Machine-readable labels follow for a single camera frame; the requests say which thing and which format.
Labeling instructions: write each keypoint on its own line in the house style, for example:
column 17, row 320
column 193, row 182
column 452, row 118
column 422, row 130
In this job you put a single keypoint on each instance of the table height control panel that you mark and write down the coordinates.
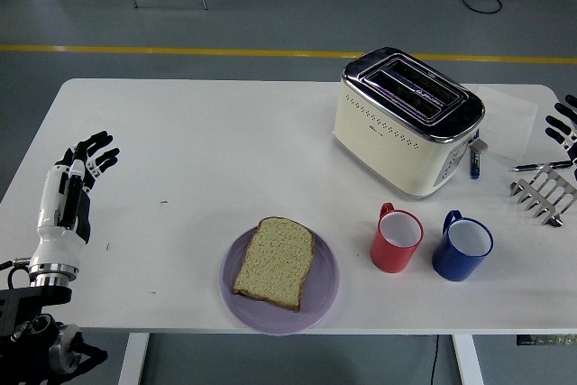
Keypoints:
column 545, row 340

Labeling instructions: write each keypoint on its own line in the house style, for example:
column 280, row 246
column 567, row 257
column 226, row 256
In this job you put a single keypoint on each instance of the blue mug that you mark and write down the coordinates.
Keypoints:
column 453, row 265

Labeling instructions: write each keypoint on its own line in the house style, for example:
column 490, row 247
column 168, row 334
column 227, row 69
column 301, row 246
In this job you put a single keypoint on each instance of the metal toast rack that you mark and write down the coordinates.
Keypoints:
column 541, row 198

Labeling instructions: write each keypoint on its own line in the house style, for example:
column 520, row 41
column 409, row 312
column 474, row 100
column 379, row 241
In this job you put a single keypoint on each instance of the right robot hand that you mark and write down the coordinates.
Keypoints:
column 568, row 123

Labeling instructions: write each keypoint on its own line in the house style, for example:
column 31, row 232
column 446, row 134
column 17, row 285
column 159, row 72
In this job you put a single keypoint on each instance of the cream and chrome toaster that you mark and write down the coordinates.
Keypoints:
column 383, row 150

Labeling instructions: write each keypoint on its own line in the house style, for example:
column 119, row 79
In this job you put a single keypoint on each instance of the red mug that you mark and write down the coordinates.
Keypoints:
column 390, row 259

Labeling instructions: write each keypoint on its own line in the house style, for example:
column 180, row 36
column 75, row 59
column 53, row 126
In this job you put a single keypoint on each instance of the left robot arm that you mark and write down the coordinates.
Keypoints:
column 27, row 304

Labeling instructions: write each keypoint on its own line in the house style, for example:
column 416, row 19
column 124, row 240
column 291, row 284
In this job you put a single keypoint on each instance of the bread slice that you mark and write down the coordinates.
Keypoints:
column 275, row 263

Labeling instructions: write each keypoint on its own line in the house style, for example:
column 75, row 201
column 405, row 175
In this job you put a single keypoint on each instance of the purple plate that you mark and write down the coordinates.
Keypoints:
column 322, row 295

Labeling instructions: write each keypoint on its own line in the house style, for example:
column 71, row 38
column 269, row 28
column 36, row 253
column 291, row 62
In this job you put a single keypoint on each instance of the white table leg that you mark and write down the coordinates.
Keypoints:
column 469, row 358
column 131, row 358

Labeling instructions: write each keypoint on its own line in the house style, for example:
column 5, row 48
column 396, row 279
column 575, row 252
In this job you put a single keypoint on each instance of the black pen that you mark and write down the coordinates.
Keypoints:
column 538, row 166

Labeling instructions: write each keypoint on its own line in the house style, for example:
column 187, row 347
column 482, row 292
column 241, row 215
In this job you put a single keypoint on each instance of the white paper sheet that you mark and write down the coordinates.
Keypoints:
column 509, row 119

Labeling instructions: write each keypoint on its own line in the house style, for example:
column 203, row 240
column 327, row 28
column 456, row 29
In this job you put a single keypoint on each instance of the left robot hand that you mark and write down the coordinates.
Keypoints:
column 47, row 204

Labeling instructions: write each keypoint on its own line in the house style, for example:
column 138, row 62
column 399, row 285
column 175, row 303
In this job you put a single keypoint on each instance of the blue marker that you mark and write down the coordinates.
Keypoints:
column 474, row 166

